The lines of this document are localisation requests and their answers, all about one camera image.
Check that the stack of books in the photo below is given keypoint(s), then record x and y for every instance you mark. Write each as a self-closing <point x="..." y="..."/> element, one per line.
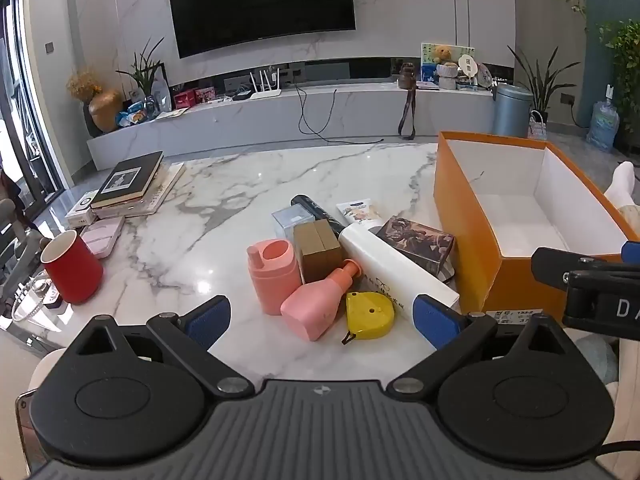
<point x="165" y="185"/>

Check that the person's leg in white sock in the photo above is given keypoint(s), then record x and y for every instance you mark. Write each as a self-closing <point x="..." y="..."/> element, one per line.
<point x="622" y="185"/>

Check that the black book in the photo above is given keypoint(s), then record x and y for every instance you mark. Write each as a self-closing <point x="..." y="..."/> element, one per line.
<point x="127" y="177"/>

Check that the marble television console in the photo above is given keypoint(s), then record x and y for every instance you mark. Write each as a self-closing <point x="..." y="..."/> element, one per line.
<point x="250" y="120"/>

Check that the tall leafy floor plant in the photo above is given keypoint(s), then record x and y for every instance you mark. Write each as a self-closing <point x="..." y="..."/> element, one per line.
<point x="542" y="82"/>

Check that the white long box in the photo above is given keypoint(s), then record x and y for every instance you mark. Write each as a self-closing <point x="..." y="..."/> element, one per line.
<point x="395" y="265"/>

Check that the brown cardboard box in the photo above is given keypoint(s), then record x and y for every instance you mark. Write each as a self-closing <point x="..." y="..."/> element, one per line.
<point x="317" y="250"/>

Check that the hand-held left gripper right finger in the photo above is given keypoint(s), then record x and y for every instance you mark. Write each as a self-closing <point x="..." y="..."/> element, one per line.
<point x="432" y="322"/>

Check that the pink cup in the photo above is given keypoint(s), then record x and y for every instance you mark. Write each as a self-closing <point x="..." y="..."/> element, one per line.
<point x="272" y="280"/>

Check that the white router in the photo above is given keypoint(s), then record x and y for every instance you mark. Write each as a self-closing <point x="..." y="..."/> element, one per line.
<point x="265" y="92"/>

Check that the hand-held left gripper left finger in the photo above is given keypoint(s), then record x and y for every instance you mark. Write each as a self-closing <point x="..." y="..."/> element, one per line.
<point x="210" y="317"/>

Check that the golden vase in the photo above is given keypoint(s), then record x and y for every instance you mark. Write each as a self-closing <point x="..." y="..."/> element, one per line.
<point x="105" y="110"/>

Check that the small black device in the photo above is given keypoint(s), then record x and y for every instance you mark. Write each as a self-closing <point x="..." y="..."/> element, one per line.
<point x="242" y="94"/>

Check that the brown camera bag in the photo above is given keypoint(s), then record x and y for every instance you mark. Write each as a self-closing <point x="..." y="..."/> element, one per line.
<point x="406" y="76"/>

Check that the small white packet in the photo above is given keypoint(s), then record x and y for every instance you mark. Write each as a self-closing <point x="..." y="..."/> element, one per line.
<point x="357" y="212"/>

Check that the grey chair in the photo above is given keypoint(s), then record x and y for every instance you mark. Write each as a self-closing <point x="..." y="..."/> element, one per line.
<point x="17" y="255"/>

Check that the yellow tape measure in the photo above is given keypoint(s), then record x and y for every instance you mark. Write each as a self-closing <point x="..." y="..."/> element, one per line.
<point x="370" y="312"/>

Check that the decorative plate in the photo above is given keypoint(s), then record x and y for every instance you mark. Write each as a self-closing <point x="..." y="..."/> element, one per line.
<point x="484" y="76"/>

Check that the pink box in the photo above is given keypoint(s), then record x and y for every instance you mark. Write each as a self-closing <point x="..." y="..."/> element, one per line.
<point x="205" y="94"/>

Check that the grey pot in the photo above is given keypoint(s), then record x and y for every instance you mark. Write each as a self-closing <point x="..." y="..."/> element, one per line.
<point x="447" y="77"/>

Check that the red cup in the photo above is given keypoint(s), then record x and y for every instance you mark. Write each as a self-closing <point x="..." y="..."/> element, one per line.
<point x="75" y="272"/>

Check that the pink case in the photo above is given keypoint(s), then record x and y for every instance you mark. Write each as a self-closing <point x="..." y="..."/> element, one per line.
<point x="102" y="235"/>

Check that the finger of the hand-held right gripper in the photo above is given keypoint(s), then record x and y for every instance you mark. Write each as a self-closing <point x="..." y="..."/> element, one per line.
<point x="550" y="264"/>
<point x="632" y="251"/>

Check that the teddy bear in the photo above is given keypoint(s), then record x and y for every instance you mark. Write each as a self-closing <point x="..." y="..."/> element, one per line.
<point x="444" y="55"/>

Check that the black cylinder bottle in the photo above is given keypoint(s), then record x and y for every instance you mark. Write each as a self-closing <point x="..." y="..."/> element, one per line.
<point x="315" y="207"/>

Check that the translucent plastic box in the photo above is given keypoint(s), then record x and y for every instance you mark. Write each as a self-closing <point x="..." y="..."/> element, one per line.
<point x="287" y="225"/>

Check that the round hand fan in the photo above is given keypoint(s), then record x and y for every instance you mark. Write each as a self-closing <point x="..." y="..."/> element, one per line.
<point x="466" y="64"/>

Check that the orange cardboard box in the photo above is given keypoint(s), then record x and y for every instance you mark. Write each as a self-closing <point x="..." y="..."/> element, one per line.
<point x="480" y="255"/>

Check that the blue water jug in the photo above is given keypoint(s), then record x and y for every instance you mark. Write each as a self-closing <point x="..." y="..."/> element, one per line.
<point x="602" y="125"/>

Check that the grey trash can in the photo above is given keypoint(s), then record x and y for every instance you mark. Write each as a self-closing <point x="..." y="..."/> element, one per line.
<point x="511" y="112"/>

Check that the bushy green plant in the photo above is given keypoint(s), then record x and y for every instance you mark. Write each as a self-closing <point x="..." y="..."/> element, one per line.
<point x="625" y="60"/>

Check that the pink pump bottle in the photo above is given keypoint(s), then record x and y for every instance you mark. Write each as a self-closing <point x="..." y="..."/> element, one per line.
<point x="315" y="305"/>

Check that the dark printed box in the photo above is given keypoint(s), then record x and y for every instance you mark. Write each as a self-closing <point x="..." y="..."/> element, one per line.
<point x="415" y="242"/>

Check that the small white box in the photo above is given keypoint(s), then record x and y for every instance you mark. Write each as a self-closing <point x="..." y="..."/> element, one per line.
<point x="80" y="210"/>

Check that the red box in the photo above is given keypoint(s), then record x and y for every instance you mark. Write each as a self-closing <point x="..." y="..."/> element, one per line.
<point x="185" y="97"/>

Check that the potted green plant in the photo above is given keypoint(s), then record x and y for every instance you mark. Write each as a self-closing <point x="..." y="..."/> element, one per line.
<point x="145" y="72"/>

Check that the black television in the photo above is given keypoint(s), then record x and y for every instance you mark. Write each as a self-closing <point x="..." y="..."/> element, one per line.
<point x="260" y="5"/>

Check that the dried flowers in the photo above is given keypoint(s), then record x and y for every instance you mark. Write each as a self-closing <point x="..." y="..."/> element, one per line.
<point x="84" y="84"/>

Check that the small gift bag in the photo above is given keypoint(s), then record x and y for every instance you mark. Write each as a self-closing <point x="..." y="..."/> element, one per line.
<point x="537" y="127"/>

